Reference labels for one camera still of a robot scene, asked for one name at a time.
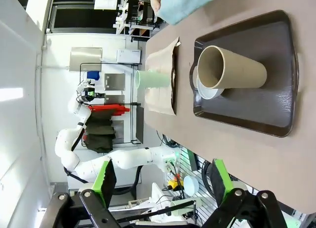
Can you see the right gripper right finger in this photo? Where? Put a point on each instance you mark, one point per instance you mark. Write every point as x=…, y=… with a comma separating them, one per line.
x=222, y=186

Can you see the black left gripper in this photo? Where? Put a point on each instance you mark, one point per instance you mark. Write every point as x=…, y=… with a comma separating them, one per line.
x=88, y=96

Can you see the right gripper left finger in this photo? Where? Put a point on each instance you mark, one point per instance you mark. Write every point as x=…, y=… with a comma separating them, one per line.
x=103, y=186

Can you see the tall green cup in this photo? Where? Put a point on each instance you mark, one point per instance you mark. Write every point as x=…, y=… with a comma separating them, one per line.
x=155, y=79

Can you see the pink cloth mat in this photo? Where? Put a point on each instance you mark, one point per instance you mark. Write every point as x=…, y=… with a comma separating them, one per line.
x=158, y=85

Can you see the tall brown cup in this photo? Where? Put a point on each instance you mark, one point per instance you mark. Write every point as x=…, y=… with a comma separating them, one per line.
x=244, y=70

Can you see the teal blue cloth mat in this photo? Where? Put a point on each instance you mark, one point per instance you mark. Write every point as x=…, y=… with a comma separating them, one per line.
x=184, y=4

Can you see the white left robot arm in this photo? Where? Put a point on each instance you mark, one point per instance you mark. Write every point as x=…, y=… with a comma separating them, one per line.
x=133, y=159

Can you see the dark brown serving tray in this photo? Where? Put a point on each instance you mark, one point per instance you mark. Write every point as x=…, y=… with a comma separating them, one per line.
x=271, y=109
x=174, y=94

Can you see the red tubes bundle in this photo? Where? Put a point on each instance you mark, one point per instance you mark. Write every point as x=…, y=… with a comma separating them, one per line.
x=108, y=110

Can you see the grey metal plate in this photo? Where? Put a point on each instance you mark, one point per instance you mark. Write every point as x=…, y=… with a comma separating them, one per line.
x=114, y=82

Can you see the spare pale blue bowl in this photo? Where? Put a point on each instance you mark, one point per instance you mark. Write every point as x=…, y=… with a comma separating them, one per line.
x=191, y=186

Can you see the dark green hanging cloth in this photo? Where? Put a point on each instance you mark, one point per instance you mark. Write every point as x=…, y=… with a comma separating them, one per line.
x=100, y=134

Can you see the grey metal box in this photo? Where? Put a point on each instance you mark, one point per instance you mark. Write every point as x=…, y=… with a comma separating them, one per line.
x=85, y=59

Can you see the yellow emergency stop button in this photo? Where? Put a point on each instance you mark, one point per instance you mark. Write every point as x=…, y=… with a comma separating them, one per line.
x=174, y=184

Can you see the spare green cup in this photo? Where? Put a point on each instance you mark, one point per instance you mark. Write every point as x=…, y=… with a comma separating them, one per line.
x=178, y=206

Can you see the white wall box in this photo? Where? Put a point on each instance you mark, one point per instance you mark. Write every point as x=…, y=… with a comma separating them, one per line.
x=129, y=56

